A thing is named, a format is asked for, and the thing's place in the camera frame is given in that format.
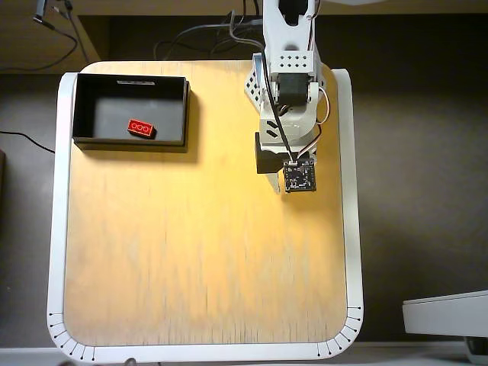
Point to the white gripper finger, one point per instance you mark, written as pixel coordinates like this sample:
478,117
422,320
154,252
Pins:
277,182

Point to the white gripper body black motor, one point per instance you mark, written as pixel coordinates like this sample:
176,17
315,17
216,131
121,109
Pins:
268,160

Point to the red lego block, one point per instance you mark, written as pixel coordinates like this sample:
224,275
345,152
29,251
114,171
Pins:
140,127

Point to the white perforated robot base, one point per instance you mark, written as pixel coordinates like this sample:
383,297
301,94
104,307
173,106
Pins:
252,85

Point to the black rectangular bin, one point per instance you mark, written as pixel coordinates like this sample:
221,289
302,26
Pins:
114,110

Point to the white flat device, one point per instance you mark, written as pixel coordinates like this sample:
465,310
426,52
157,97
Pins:
446,316

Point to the white table rim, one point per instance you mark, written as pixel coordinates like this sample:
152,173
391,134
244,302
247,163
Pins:
60,228

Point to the black wrist camera circuit board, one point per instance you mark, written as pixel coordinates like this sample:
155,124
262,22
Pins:
300,176

